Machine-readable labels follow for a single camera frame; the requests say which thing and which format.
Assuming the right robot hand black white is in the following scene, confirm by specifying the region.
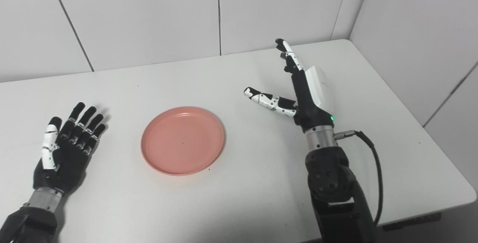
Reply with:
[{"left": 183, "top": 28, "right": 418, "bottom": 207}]
[{"left": 243, "top": 38, "right": 335, "bottom": 133}]

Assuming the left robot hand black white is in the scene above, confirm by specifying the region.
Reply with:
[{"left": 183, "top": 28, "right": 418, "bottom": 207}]
[{"left": 32, "top": 102, "right": 107, "bottom": 196}]

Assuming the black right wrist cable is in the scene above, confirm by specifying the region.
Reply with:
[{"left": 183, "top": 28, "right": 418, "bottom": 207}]
[{"left": 334, "top": 130, "right": 384, "bottom": 227}]

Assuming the pink plate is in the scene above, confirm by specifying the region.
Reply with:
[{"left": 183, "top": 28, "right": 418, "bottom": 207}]
[{"left": 140, "top": 106, "right": 225, "bottom": 176}]

